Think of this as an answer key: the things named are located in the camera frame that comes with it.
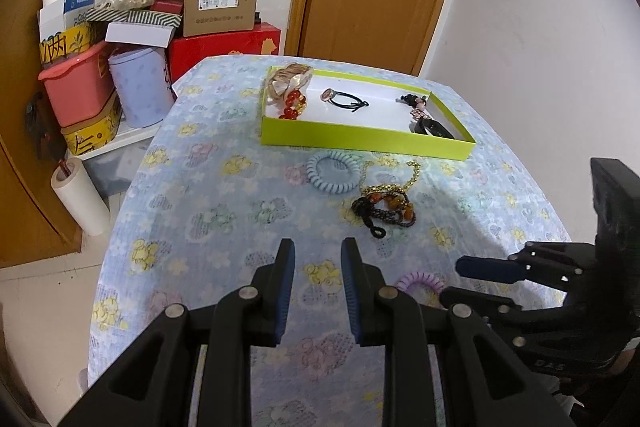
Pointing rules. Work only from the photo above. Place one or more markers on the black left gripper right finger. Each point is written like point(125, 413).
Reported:
point(440, 367)

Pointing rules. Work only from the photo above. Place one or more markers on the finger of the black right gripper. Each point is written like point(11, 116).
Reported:
point(503, 271)
point(478, 302)

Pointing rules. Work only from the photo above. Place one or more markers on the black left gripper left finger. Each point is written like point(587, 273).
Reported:
point(192, 367)

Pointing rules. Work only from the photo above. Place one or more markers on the amber hair claw clip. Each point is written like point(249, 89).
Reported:
point(281, 81)

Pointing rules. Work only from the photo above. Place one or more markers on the floral blue table cloth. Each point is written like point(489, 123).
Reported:
point(210, 204)

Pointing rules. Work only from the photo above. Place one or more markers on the white tray with green rim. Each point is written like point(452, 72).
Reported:
point(351, 112)

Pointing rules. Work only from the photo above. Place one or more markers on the clear plastic storage bin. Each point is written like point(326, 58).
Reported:
point(112, 167)

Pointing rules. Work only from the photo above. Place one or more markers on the yellow patterned box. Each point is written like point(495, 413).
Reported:
point(91, 134)

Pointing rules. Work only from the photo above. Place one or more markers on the pink plastic tub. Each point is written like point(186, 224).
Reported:
point(79, 87)

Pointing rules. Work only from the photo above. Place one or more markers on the light blue cylindrical tin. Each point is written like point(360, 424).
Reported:
point(141, 79)

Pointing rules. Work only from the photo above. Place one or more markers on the red gift box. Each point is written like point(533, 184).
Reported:
point(185, 52)

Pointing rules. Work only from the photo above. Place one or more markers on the white flat box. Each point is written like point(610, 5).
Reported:
point(139, 34)

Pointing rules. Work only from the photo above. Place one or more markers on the striped green white box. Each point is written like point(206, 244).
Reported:
point(141, 17)

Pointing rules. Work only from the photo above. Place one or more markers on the white blue carton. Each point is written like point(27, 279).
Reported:
point(61, 15)

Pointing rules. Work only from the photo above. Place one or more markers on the small red box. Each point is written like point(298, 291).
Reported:
point(167, 6)

